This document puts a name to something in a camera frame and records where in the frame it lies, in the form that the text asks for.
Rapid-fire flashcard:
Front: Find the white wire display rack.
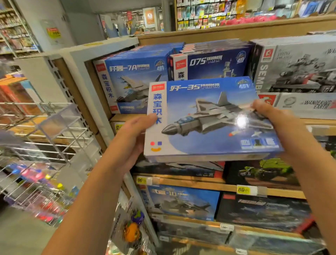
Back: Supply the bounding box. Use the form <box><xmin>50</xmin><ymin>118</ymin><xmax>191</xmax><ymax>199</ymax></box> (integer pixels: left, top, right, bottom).
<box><xmin>0</xmin><ymin>102</ymin><xmax>103</xmax><ymax>227</ymax></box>

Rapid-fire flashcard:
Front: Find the person's left hand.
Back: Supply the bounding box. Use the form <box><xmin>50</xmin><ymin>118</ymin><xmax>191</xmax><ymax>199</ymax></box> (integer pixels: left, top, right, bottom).
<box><xmin>106</xmin><ymin>113</ymin><xmax>158</xmax><ymax>175</ymax></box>

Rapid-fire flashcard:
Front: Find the person's left forearm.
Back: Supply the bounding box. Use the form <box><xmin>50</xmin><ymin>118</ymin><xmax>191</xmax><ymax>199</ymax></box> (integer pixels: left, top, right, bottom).
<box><xmin>42</xmin><ymin>158</ymin><xmax>137</xmax><ymax>255</ymax></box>

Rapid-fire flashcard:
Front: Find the wooden shelf unit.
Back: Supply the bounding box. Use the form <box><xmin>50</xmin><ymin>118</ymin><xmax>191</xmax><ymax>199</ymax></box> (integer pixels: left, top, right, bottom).
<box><xmin>52</xmin><ymin>16</ymin><xmax>336</xmax><ymax>255</ymax></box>

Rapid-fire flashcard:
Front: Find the pile of small toy packets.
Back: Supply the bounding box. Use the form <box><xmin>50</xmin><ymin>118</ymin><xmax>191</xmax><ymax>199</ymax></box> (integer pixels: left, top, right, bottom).
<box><xmin>5</xmin><ymin>160</ymin><xmax>71</xmax><ymax>224</ymax></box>

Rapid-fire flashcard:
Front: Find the row of blue jet boxes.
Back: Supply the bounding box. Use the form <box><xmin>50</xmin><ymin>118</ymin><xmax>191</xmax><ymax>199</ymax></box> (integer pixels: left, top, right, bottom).
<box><xmin>93</xmin><ymin>43</ymin><xmax>185</xmax><ymax>113</ymax></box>

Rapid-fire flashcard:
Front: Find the yellow wall sign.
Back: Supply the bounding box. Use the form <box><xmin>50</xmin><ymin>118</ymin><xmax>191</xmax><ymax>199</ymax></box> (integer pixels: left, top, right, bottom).
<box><xmin>46</xmin><ymin>26</ymin><xmax>63</xmax><ymax>40</ymax></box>

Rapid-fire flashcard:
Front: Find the orange toy packet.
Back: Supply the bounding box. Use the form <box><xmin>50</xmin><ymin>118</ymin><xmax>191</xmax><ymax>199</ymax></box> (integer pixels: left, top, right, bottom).
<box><xmin>110</xmin><ymin>205</ymin><xmax>155</xmax><ymax>255</ymax></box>

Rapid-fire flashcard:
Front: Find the tall white shelf unit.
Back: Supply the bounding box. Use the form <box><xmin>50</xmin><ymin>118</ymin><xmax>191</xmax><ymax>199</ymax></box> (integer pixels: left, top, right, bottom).
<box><xmin>0</xmin><ymin>0</ymin><xmax>40</xmax><ymax>57</ymax></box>

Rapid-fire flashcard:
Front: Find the row of grey vehicle boxes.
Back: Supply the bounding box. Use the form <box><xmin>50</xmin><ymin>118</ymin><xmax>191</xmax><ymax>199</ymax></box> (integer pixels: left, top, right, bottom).
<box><xmin>251</xmin><ymin>34</ymin><xmax>336</xmax><ymax>94</ymax></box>

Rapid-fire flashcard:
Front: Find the row of blue warship boxes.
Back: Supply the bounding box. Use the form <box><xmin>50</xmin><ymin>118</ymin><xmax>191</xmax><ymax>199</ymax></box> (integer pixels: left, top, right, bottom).
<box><xmin>168</xmin><ymin>39</ymin><xmax>254</xmax><ymax>81</ymax></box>

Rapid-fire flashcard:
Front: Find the person's right hand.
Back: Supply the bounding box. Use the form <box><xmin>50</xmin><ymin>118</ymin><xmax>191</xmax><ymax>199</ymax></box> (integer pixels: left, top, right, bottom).
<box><xmin>251</xmin><ymin>99</ymin><xmax>311</xmax><ymax>158</ymax></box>

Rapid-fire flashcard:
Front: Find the row of colourful boxes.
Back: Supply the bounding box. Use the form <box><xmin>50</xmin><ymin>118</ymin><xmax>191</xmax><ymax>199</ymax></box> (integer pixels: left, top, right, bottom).
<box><xmin>0</xmin><ymin>79</ymin><xmax>43</xmax><ymax>129</ymax></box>

